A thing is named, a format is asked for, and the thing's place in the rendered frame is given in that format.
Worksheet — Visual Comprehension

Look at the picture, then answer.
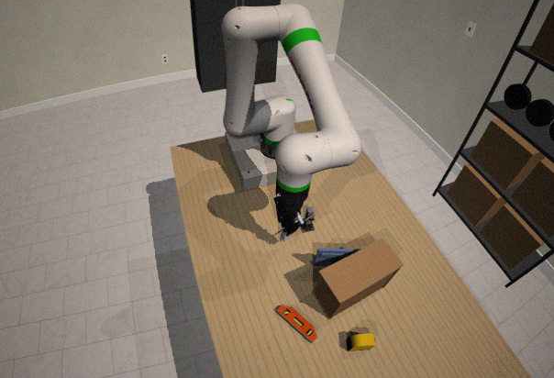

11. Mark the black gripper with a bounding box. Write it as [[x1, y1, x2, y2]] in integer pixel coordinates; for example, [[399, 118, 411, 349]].
[[274, 196, 305, 242]]

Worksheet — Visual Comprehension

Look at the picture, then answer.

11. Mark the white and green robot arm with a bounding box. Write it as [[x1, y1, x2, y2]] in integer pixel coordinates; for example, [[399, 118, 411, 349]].
[[221, 3, 362, 205]]

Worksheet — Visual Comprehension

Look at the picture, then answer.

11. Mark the orange spirit level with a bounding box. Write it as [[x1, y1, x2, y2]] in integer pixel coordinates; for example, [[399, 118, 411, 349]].
[[276, 306, 317, 343]]

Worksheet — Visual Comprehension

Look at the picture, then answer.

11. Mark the yellow tape measure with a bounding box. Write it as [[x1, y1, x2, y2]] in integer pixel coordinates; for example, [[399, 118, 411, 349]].
[[346, 333, 376, 351]]

